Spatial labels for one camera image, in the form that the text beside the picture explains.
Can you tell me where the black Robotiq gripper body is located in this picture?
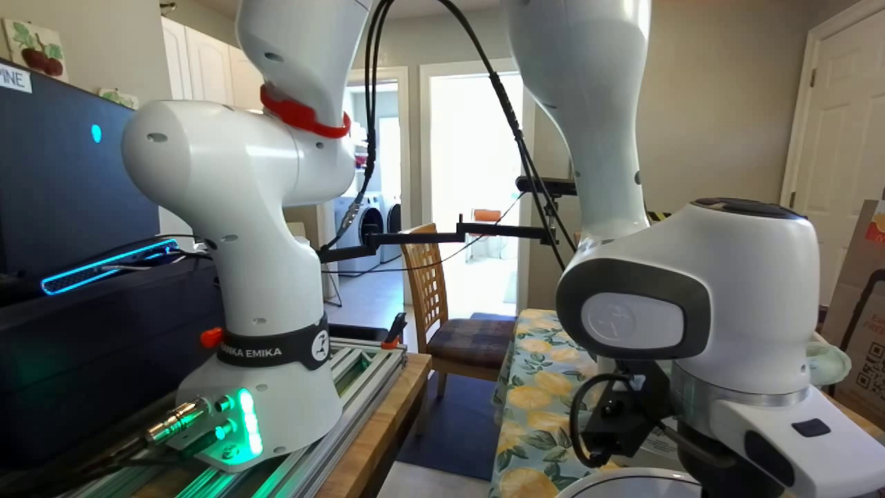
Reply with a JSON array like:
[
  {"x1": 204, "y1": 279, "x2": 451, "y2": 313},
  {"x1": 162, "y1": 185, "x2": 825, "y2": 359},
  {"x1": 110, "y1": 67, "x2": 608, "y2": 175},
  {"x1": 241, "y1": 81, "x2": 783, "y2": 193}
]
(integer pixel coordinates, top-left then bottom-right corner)
[{"x1": 674, "y1": 425, "x2": 786, "y2": 498}]

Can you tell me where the white bowl with leaf print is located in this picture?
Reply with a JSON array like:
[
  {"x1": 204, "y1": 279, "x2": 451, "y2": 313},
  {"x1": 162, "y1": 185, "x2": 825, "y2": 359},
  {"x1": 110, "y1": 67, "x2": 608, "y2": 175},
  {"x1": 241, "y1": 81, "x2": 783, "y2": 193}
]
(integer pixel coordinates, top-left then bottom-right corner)
[{"x1": 552, "y1": 464, "x2": 706, "y2": 498}]

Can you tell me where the brown cardboard box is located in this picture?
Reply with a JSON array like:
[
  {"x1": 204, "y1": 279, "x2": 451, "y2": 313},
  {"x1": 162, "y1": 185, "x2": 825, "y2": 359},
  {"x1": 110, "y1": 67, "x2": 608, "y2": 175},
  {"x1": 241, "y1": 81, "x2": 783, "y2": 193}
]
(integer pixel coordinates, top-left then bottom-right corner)
[{"x1": 818, "y1": 193, "x2": 885, "y2": 432}]

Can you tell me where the blue floor mat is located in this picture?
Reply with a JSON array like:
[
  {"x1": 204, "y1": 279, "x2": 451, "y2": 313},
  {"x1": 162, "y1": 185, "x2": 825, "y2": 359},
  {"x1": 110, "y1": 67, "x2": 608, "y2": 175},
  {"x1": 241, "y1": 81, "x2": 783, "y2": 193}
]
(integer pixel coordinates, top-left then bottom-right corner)
[{"x1": 395, "y1": 371, "x2": 507, "y2": 485}]

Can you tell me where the wooden chair with dark cushion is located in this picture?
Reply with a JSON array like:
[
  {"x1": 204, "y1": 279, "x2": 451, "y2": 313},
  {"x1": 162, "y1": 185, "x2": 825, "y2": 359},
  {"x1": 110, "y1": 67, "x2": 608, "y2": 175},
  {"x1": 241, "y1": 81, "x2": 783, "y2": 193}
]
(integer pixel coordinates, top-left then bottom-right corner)
[{"x1": 399, "y1": 222, "x2": 519, "y2": 407}]

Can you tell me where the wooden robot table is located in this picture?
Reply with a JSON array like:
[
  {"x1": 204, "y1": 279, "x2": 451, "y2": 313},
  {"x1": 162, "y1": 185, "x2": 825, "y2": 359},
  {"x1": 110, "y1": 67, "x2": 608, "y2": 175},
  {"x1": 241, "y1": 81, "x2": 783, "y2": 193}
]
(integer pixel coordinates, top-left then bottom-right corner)
[{"x1": 314, "y1": 351, "x2": 436, "y2": 498}]

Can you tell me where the white panel door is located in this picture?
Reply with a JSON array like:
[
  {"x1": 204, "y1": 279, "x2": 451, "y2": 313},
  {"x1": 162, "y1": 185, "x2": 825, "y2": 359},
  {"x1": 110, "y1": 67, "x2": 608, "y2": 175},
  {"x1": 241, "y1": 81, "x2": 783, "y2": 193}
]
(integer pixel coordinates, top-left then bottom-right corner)
[{"x1": 779, "y1": 0, "x2": 885, "y2": 306}]

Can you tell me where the white washing machine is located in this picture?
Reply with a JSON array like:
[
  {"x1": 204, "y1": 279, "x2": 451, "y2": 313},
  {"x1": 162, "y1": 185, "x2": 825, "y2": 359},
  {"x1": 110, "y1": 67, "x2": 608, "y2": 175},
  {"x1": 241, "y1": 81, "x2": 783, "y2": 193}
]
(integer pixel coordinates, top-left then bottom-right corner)
[{"x1": 328, "y1": 190, "x2": 406, "y2": 279}]

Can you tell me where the black computer case blue light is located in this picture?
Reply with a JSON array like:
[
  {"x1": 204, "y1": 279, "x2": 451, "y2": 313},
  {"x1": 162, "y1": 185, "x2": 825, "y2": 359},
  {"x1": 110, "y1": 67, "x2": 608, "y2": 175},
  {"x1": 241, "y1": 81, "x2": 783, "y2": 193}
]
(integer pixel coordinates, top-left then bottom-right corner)
[{"x1": 0, "y1": 234, "x2": 226, "y2": 479}]

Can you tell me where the black computer monitor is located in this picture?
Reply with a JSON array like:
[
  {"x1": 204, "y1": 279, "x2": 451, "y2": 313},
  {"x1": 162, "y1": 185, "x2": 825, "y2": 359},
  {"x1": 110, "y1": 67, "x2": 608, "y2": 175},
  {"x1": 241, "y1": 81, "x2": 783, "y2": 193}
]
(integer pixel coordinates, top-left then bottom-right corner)
[{"x1": 0, "y1": 59, "x2": 165, "y2": 286}]

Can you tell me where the apple picture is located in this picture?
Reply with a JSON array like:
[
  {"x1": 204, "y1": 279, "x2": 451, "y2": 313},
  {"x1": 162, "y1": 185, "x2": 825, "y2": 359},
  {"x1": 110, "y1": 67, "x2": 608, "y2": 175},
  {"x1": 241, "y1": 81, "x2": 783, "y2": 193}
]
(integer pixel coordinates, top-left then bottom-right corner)
[{"x1": 0, "y1": 13, "x2": 68, "y2": 84}]

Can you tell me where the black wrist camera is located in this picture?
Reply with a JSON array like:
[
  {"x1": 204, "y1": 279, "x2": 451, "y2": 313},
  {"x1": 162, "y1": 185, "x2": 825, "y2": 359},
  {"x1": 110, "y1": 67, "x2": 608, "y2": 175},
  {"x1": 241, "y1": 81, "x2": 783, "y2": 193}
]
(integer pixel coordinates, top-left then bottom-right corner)
[{"x1": 577, "y1": 362, "x2": 678, "y2": 463}]

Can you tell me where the black camera on stand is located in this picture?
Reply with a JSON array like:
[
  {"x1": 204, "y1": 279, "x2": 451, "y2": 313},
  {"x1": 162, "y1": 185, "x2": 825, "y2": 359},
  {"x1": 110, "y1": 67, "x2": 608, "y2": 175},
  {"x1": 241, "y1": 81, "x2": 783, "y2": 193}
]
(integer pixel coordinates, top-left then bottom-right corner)
[{"x1": 512, "y1": 175, "x2": 580, "y2": 200}]

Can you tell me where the aluminium rail base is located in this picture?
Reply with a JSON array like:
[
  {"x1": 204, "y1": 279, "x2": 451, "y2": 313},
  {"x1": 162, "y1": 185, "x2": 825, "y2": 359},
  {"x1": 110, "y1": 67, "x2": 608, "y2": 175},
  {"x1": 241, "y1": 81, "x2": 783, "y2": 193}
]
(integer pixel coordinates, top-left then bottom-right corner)
[{"x1": 64, "y1": 335, "x2": 408, "y2": 498}]

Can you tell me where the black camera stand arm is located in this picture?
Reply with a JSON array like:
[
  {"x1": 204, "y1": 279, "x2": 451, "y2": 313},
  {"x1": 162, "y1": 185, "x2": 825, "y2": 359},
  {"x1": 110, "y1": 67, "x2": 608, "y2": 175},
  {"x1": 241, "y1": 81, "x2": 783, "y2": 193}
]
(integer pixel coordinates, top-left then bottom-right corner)
[{"x1": 314, "y1": 212, "x2": 561, "y2": 265}]

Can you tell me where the red cable clamp ring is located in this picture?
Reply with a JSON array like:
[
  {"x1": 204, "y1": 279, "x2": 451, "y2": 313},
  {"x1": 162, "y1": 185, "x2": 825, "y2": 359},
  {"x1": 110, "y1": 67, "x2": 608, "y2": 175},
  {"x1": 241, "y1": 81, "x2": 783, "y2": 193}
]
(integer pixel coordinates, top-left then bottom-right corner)
[{"x1": 256, "y1": 81, "x2": 355, "y2": 142}]

